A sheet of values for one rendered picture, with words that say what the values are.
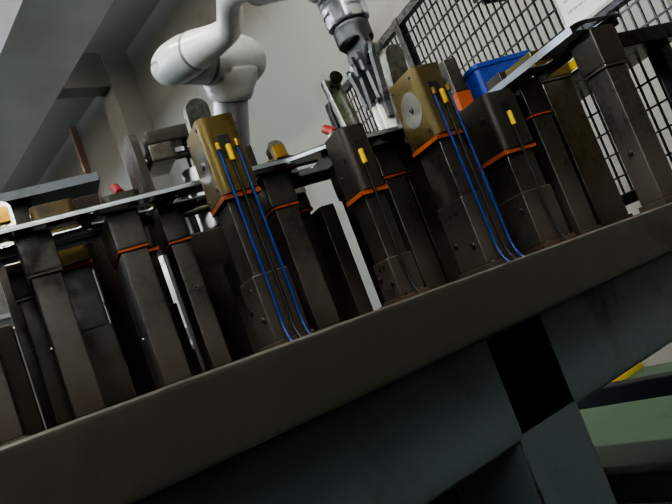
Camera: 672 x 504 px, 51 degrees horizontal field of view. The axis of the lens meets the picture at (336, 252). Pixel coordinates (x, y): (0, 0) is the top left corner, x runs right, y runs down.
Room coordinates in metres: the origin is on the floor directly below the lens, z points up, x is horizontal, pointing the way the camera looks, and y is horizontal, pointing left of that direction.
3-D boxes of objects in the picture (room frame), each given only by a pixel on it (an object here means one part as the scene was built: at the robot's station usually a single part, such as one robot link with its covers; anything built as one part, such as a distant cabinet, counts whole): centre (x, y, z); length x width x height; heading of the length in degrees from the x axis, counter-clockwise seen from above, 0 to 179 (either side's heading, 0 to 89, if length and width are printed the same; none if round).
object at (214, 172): (0.99, 0.11, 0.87); 0.12 x 0.07 x 0.35; 25
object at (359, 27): (1.33, -0.18, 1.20); 0.08 x 0.07 x 0.09; 24
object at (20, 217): (1.35, 0.59, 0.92); 0.10 x 0.08 x 0.45; 115
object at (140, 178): (1.37, 0.23, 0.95); 0.18 x 0.13 x 0.49; 115
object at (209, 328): (1.15, 0.25, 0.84); 0.07 x 0.04 x 0.29; 25
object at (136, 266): (1.11, 0.31, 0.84); 0.12 x 0.05 x 0.29; 25
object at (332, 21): (1.33, -0.18, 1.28); 0.09 x 0.09 x 0.06
